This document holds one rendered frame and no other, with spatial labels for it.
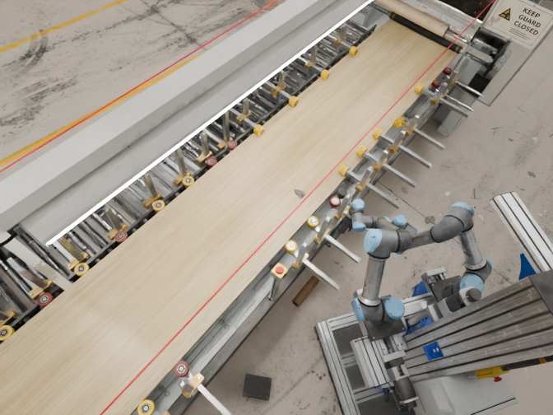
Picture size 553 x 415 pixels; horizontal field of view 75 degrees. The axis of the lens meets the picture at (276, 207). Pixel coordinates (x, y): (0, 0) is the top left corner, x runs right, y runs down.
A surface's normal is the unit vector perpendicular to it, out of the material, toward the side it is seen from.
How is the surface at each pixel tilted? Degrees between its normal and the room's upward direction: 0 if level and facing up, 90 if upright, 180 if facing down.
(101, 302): 0
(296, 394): 0
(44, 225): 61
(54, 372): 0
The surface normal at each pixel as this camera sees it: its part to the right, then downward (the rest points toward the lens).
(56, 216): 0.72, 0.26
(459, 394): 0.09, -0.50
